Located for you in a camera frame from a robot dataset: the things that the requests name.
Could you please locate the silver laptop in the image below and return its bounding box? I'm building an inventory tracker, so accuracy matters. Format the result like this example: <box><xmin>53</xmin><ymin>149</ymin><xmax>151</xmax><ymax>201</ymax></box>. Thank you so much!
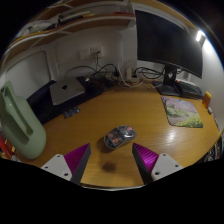
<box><xmin>49</xmin><ymin>77</ymin><xmax>86</xmax><ymax>107</ymax></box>

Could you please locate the orange bottle with yellow cap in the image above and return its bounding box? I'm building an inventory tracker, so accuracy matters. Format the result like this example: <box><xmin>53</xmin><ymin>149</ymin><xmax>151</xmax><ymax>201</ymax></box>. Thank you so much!
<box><xmin>202</xmin><ymin>91</ymin><xmax>213</xmax><ymax>109</ymax></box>

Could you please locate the white cable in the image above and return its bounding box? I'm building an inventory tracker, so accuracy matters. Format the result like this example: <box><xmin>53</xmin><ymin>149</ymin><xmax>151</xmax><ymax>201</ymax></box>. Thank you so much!
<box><xmin>118</xmin><ymin>59</ymin><xmax>144</xmax><ymax>88</ymax></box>

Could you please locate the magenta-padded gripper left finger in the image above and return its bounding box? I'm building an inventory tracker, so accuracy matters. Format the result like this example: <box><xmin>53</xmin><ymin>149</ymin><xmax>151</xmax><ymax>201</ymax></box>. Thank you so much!
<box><xmin>40</xmin><ymin>142</ymin><xmax>92</xmax><ymax>185</ymax></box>

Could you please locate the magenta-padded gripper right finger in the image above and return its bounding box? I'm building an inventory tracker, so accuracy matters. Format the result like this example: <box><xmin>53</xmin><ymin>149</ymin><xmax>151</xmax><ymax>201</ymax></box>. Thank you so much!
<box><xmin>131</xmin><ymin>142</ymin><xmax>184</xmax><ymax>185</ymax></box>

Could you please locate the white power strip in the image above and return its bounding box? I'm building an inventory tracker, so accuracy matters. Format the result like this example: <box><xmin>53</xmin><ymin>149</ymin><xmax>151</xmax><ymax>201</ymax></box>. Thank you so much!
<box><xmin>113</xmin><ymin>68</ymin><xmax>141</xmax><ymax>84</ymax></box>

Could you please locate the small dark flat plate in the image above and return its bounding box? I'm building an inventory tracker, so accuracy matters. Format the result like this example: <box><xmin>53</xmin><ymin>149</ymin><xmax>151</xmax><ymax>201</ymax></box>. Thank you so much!
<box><xmin>63</xmin><ymin>106</ymin><xmax>81</xmax><ymax>119</ymax></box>

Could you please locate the black cable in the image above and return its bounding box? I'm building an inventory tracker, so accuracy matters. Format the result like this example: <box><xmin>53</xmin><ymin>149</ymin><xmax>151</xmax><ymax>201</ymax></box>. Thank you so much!
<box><xmin>64</xmin><ymin>63</ymin><xmax>119</xmax><ymax>79</ymax></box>
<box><xmin>134</xmin><ymin>66</ymin><xmax>164</xmax><ymax>81</ymax></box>

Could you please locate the black keyboard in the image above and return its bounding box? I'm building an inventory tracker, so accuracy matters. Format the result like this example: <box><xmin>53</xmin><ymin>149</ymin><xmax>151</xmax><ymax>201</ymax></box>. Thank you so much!
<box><xmin>178</xmin><ymin>79</ymin><xmax>204</xmax><ymax>100</ymax></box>

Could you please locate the black computer monitor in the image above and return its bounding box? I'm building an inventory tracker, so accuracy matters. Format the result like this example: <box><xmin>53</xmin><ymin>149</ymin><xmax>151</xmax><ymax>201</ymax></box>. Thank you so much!
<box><xmin>134</xmin><ymin>9</ymin><xmax>205</xmax><ymax>98</ymax></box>

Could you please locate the floral landscape print mouse pad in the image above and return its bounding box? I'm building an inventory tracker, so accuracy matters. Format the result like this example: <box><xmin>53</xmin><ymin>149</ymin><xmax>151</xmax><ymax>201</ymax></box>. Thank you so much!
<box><xmin>161</xmin><ymin>95</ymin><xmax>204</xmax><ymax>129</ymax></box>

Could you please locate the low shelf unit with items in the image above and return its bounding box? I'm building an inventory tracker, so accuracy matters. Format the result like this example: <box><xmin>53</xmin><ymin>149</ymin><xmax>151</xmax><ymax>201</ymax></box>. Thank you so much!
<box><xmin>206</xmin><ymin>134</ymin><xmax>224</xmax><ymax>164</ymax></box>

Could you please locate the white wall socket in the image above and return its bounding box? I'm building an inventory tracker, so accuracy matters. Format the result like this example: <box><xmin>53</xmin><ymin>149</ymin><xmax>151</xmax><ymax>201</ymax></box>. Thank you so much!
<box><xmin>89</xmin><ymin>46</ymin><xmax>104</xmax><ymax>58</ymax></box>
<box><xmin>79</xmin><ymin>48</ymin><xmax>91</xmax><ymax>60</ymax></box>

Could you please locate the black laptop stand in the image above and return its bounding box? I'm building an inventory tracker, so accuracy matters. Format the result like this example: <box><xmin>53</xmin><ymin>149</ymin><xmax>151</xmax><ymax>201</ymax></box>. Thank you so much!
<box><xmin>26</xmin><ymin>75</ymin><xmax>108</xmax><ymax>126</ymax></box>

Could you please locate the transparent computer mouse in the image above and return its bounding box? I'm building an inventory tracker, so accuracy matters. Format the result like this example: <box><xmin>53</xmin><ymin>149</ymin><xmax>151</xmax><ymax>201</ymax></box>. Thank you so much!
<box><xmin>103</xmin><ymin>124</ymin><xmax>138</xmax><ymax>150</ymax></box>

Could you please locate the sage green plastic chair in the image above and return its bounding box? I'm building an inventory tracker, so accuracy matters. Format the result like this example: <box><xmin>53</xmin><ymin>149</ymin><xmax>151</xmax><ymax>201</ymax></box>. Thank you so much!
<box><xmin>0</xmin><ymin>80</ymin><xmax>47</xmax><ymax>160</ymax></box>

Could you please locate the wooden wall shelf unit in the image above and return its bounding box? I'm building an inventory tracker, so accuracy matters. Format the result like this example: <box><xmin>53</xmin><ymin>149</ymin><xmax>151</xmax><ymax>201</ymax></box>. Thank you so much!
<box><xmin>6</xmin><ymin>0</ymin><xmax>137</xmax><ymax>58</ymax></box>

